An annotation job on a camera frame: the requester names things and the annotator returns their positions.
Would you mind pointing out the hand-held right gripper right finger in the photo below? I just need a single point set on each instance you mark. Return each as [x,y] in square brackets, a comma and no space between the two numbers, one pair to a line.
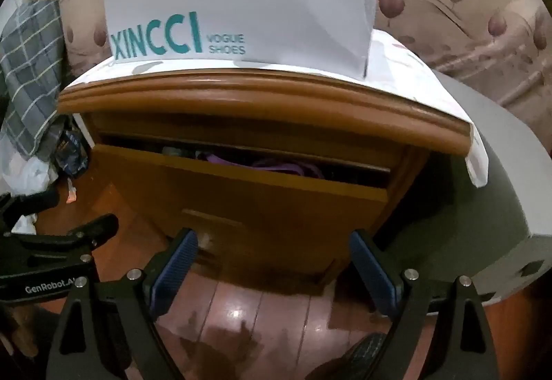
[375,276]

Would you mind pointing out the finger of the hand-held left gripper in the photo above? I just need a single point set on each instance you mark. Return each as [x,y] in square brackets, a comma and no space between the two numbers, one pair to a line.
[51,244]
[21,205]

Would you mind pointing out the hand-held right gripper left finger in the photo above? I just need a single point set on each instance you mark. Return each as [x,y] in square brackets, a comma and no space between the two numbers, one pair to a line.
[174,265]

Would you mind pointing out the purple underwear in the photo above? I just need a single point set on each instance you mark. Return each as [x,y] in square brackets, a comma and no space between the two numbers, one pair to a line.
[280,166]

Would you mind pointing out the dark patterned bag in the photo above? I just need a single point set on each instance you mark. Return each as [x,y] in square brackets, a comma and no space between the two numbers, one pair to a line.
[69,147]

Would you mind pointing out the dark slipper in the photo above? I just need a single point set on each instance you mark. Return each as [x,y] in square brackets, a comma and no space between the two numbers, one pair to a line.
[358,356]

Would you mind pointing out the grey plaid cloth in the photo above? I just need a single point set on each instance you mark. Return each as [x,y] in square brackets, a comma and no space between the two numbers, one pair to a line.
[30,73]

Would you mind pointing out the grey cabinet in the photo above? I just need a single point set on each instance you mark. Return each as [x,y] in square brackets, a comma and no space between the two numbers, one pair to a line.
[496,190]

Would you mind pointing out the wooden nightstand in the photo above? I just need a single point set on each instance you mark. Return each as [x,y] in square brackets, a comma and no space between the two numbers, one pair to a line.
[258,99]

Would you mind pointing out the white printed nightstand cover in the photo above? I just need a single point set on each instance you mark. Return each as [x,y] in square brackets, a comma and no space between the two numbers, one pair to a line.
[401,60]

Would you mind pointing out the leaf print curtain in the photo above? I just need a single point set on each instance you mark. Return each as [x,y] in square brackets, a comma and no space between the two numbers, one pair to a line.
[453,17]

